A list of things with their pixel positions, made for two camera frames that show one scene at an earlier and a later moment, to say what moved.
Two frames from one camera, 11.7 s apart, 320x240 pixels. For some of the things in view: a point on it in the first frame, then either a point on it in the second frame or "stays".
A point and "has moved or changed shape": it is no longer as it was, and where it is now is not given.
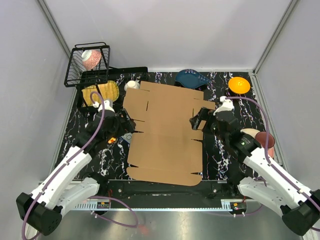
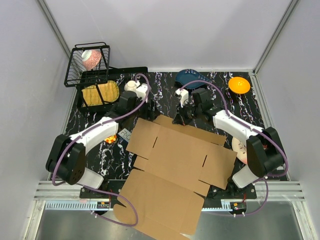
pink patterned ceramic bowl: (90, 58) stays
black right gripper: (204, 113) to (180, 117)
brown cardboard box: (166, 150) has moved or changed shape
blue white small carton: (127, 137) stays
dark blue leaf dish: (191, 79) stays
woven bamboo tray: (109, 91) stays
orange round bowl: (239, 85) stays
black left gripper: (127, 126) to (151, 114)
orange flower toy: (112, 140) stays
